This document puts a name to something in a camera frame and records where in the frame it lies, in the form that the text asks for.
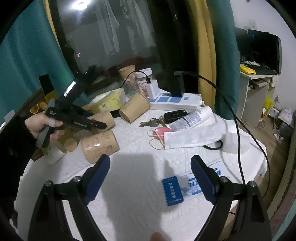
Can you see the pink round object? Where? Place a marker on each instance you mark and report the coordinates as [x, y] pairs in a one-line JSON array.
[[158, 133]]

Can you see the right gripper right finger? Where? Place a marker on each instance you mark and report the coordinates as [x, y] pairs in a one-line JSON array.
[[250, 220]]

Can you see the upright brown paper cup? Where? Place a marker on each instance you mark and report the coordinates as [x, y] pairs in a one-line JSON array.
[[128, 75]]

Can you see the yellow tissue box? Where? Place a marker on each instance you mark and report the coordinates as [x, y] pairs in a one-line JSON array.
[[109, 101]]

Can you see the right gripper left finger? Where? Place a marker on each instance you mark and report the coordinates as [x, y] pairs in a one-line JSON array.
[[49, 221]]

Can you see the white paper cup green print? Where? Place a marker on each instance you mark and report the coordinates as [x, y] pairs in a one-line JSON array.
[[55, 151]]

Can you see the brown paper cup rear lying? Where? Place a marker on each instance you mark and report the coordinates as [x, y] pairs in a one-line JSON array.
[[134, 108]]

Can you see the dark window glass door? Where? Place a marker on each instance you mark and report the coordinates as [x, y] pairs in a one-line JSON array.
[[98, 38]]

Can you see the brown paper cup behind white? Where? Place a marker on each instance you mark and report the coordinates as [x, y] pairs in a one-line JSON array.
[[67, 142]]

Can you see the brown paper cup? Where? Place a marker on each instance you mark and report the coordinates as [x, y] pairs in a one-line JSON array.
[[128, 75], [95, 146], [104, 117], [134, 108], [67, 142]]

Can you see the teal curtain right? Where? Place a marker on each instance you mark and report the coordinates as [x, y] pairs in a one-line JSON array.
[[227, 57]]

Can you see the yellow curtain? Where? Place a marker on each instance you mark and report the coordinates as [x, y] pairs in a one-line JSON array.
[[204, 39]]

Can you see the brown cracker box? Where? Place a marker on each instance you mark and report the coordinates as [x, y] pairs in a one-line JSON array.
[[36, 103]]

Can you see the teal curtain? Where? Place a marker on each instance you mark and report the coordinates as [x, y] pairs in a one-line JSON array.
[[28, 51], [227, 57]]

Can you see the black computer monitor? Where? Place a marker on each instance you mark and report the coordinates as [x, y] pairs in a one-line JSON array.
[[259, 51]]

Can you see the yellow item on desk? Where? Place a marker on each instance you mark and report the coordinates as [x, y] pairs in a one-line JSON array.
[[247, 70]]

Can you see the black sleeved left forearm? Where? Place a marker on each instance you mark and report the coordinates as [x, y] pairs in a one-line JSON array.
[[17, 147]]

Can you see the blue card packet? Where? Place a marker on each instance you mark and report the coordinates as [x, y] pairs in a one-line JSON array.
[[172, 191]]

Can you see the black power adapter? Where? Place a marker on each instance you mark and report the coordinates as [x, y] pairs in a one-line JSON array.
[[179, 86]]

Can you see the teal curtain left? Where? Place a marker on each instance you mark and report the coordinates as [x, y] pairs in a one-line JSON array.
[[28, 51]]

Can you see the yellow plastic bag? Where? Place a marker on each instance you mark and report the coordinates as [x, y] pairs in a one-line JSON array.
[[267, 106]]

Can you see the yellow rubber band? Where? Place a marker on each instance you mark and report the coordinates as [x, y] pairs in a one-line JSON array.
[[157, 144]]

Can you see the brown paper cup front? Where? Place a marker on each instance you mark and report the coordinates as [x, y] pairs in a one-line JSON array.
[[95, 146]]

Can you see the white charger adapter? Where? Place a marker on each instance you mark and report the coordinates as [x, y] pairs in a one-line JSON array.
[[152, 89]]

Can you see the brown paper cup middle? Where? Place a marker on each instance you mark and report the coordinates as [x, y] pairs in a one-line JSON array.
[[104, 117]]

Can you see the white tube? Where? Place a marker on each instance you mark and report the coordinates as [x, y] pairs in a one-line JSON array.
[[192, 119]]

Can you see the person's left hand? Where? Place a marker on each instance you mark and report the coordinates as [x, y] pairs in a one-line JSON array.
[[36, 122]]

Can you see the white power strip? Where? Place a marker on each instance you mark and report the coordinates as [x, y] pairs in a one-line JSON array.
[[188, 102]]

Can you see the black car key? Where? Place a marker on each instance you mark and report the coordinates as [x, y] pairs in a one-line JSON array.
[[172, 116]]

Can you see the metal keys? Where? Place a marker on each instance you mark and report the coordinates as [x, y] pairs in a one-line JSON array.
[[154, 122]]

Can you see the white computer desk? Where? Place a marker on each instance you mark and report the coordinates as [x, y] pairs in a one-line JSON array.
[[253, 91]]

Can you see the white blue paper packet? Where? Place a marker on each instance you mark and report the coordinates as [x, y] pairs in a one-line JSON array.
[[201, 177]]

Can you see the white lidded jar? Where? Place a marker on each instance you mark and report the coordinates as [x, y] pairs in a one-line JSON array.
[[141, 78]]

